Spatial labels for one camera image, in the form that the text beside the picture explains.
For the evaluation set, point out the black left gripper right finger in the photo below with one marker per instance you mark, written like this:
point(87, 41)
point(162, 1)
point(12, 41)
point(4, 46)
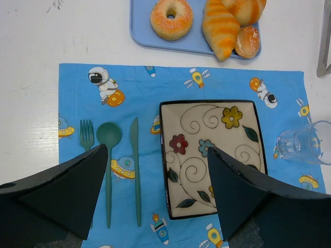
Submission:
point(256, 210)

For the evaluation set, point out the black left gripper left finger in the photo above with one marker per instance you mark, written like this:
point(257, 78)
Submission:
point(55, 207)

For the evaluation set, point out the small sugared bun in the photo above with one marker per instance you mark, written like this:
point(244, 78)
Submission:
point(248, 42)

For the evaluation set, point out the round striped orange bread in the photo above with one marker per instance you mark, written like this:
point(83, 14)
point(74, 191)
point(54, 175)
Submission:
point(247, 12)

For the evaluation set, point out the teal plastic fork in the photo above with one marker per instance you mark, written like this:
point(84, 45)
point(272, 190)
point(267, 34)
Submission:
point(86, 134)

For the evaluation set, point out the square floral ceramic plate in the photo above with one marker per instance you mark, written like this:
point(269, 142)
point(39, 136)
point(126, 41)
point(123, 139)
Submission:
point(189, 128)

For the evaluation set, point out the clear drinking glass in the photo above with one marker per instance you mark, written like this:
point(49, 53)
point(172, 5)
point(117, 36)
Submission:
point(310, 143)

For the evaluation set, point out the teal plastic spoon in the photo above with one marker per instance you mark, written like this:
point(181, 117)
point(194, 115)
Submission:
point(110, 135)

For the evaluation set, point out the teal plastic knife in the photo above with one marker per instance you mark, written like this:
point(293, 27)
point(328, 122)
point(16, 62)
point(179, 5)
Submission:
point(134, 139)

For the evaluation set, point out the blue space-print placemat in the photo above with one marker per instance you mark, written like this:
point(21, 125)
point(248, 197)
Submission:
point(119, 94)

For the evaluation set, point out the striped orange croissant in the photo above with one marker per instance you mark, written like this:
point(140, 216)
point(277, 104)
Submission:
point(220, 29)

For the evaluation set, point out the blue plastic tray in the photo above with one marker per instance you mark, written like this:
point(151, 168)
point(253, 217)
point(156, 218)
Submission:
point(194, 41)

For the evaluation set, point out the orange sugared donut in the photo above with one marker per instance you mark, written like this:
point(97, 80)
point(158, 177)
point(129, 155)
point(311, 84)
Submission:
point(171, 19)

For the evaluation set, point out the metal frame rail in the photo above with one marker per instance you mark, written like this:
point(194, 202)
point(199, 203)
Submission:
point(323, 67)

